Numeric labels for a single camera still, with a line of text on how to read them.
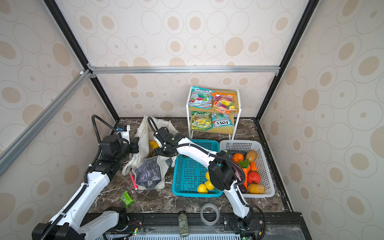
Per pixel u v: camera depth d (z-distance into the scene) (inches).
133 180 34.3
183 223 27.6
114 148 23.0
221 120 37.2
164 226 28.7
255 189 31.3
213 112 38.3
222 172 20.3
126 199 31.3
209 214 30.4
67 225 15.4
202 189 31.6
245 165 32.8
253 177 32.3
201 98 31.9
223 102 30.6
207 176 34.1
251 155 35.8
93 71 35.7
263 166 33.5
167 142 25.4
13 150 20.6
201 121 36.4
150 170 29.9
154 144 37.3
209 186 32.0
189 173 35.5
